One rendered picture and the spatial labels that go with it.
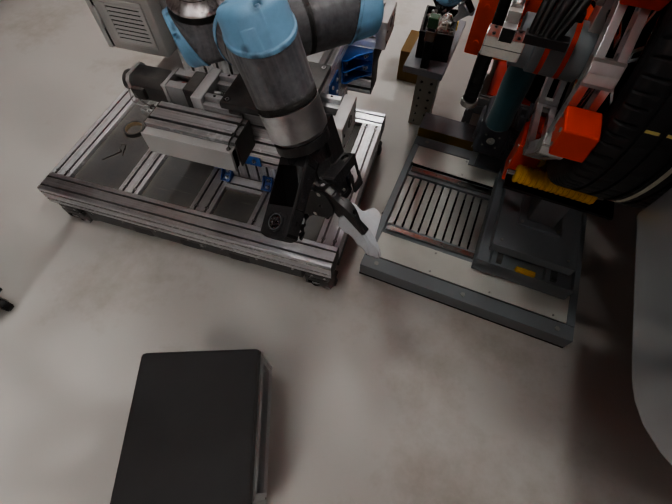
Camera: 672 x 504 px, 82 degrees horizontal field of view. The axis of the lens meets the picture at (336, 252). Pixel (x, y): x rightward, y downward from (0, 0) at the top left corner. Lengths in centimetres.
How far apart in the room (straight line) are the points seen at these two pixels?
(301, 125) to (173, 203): 128
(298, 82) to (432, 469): 129
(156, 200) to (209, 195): 21
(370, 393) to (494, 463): 46
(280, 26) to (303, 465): 129
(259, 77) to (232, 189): 123
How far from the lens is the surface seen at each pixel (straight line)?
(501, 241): 157
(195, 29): 91
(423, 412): 150
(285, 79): 45
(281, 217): 48
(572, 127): 99
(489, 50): 107
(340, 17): 57
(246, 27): 43
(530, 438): 160
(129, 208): 175
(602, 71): 101
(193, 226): 158
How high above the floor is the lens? 145
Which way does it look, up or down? 60 degrees down
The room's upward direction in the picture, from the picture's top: straight up
